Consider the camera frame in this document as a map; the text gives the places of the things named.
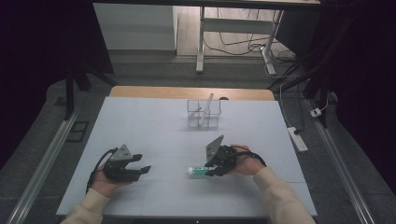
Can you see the green and white glue stick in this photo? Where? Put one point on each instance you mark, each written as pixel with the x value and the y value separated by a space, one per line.
pixel 199 170

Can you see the white-legged desk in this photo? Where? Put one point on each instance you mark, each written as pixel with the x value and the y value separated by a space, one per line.
pixel 236 25

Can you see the aluminium rail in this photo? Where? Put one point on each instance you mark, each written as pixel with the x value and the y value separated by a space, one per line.
pixel 339 168
pixel 40 174

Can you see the small white adapter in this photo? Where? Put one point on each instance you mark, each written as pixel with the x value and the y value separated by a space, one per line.
pixel 316 112

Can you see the black metal stand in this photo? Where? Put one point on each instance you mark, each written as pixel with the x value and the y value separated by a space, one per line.
pixel 323 87

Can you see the clear acrylic organizer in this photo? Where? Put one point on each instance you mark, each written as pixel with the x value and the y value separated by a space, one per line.
pixel 214 119

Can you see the white marker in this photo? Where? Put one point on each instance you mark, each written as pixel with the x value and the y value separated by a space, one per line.
pixel 208 107

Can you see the white cabinet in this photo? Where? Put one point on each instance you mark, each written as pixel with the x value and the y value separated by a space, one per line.
pixel 134 28

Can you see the white table mat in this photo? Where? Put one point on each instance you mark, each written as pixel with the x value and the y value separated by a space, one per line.
pixel 155 130

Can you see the white power strip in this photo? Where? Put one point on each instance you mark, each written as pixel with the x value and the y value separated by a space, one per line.
pixel 297 139

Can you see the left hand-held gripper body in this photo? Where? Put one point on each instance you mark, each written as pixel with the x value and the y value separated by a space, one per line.
pixel 120 169

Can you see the dark curtain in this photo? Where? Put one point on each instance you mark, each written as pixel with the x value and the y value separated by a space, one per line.
pixel 373 77
pixel 31 62

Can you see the person's left hand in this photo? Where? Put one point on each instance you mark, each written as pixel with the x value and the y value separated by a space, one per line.
pixel 104 185

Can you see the person's right hand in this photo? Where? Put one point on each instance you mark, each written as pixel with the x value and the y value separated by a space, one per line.
pixel 247 165

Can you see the black tripod stand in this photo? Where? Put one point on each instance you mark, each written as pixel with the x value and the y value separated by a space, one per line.
pixel 69 93

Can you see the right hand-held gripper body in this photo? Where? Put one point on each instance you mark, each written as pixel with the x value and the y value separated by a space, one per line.
pixel 225 157

